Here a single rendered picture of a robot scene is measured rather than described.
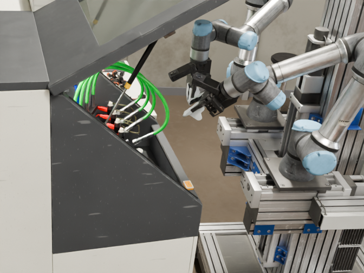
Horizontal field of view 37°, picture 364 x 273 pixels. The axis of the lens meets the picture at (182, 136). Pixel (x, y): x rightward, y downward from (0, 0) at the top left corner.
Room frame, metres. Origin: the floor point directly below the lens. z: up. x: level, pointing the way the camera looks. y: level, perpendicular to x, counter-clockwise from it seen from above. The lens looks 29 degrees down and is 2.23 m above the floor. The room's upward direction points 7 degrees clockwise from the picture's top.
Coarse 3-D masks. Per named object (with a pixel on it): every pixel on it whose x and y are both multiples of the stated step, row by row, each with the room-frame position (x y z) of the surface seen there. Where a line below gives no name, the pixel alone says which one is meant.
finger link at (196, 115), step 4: (196, 104) 1.79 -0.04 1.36; (188, 108) 1.80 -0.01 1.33; (200, 108) 1.78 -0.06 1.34; (204, 108) 1.79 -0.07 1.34; (184, 112) 1.80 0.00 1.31; (188, 112) 1.78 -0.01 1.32; (196, 112) 1.79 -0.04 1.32; (200, 112) 1.78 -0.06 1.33; (184, 116) 1.80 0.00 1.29; (192, 116) 1.79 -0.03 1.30; (196, 116) 1.79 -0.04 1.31; (200, 116) 1.78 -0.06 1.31
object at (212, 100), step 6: (222, 84) 1.76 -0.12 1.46; (222, 90) 1.75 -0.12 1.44; (204, 96) 1.79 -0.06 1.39; (210, 96) 1.77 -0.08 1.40; (216, 96) 1.78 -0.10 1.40; (222, 96) 1.77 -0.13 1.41; (228, 96) 1.74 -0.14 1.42; (210, 102) 1.77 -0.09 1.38; (216, 102) 1.77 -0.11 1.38; (222, 102) 1.77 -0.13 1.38; (228, 102) 1.77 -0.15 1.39; (234, 102) 1.76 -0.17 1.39; (210, 108) 1.78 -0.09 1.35; (216, 108) 1.76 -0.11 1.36; (216, 114) 1.77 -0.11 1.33
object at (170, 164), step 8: (152, 128) 2.30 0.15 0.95; (160, 136) 2.23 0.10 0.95; (152, 144) 2.29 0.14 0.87; (160, 144) 2.16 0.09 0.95; (168, 144) 2.17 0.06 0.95; (152, 152) 2.28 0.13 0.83; (160, 152) 2.16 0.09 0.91; (168, 152) 2.10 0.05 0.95; (160, 160) 2.15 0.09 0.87; (168, 160) 2.03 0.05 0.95; (176, 160) 2.04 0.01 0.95; (168, 168) 2.03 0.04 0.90; (176, 168) 1.97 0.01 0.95; (176, 176) 1.92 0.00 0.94; (184, 176) 1.92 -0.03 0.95; (192, 192) 1.81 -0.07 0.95
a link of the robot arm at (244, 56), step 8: (248, 0) 2.47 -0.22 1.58; (256, 0) 2.44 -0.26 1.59; (264, 0) 2.43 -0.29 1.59; (248, 8) 2.48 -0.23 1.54; (256, 8) 2.44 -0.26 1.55; (248, 16) 2.47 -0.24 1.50; (256, 48) 2.46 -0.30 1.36; (240, 56) 2.45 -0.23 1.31; (248, 56) 2.44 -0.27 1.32; (232, 64) 2.48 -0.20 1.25; (240, 64) 2.43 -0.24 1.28; (232, 72) 2.45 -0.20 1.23
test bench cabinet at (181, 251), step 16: (160, 240) 1.68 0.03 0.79; (176, 240) 1.70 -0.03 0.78; (192, 240) 1.73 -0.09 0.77; (64, 256) 1.54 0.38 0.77; (80, 256) 1.57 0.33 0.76; (96, 256) 1.59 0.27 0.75; (112, 256) 1.61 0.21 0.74; (128, 256) 1.63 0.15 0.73; (144, 256) 1.66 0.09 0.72; (160, 256) 1.68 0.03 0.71; (176, 256) 1.70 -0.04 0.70; (192, 256) 1.73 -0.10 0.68; (64, 272) 1.54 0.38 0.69; (80, 272) 1.57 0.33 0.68; (96, 272) 1.59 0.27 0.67; (112, 272) 1.61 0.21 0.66; (128, 272) 1.63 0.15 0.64; (144, 272) 1.66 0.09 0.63; (160, 272) 1.68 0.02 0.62; (176, 272) 1.71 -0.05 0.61
